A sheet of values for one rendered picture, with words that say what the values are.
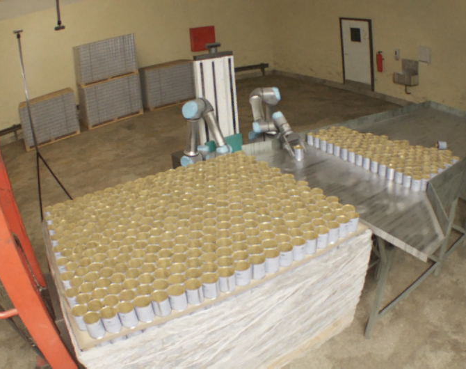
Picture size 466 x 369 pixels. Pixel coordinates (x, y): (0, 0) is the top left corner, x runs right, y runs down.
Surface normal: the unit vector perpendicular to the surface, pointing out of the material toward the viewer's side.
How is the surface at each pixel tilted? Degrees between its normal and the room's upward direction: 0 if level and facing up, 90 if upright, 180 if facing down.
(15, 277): 90
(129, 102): 91
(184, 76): 91
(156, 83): 88
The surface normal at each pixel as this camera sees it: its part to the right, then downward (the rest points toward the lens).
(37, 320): 0.54, 0.33
